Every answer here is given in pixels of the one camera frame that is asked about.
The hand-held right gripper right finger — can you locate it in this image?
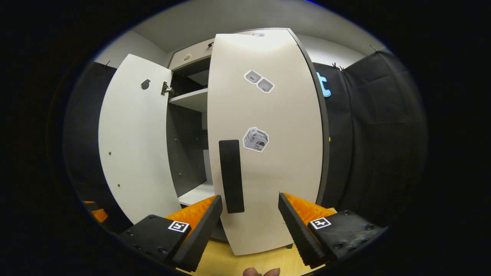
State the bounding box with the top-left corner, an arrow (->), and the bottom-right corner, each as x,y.
278,192 -> 388,269

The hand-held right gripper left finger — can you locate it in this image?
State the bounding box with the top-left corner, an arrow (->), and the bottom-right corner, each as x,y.
117,195 -> 223,273

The white cabinet door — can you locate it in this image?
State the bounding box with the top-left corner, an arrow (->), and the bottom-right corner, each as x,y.
207,28 -> 330,256
98,54 -> 183,225

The white cabinet shelf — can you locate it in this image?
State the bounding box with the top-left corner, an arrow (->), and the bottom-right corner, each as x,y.
178,181 -> 215,207
169,88 -> 209,113

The white cabinet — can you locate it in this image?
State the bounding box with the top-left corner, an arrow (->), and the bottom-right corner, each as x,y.
165,29 -> 307,242

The beige cabinet drawer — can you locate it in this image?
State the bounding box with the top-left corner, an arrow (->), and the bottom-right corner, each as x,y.
169,29 -> 290,71

